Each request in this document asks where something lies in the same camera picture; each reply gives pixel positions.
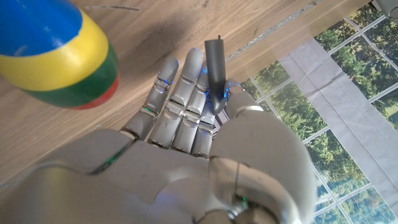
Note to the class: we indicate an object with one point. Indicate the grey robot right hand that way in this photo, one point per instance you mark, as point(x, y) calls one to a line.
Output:
point(155, 174)

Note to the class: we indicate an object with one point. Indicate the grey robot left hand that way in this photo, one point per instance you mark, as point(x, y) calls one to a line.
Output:
point(387, 7)

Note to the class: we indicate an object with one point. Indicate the striped wooden maraca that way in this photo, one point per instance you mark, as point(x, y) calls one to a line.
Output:
point(53, 53)

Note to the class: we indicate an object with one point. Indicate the printed window backdrop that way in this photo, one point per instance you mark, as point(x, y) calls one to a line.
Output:
point(342, 109)

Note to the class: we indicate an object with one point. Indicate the grey tape strip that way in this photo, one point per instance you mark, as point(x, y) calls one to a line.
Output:
point(273, 29)

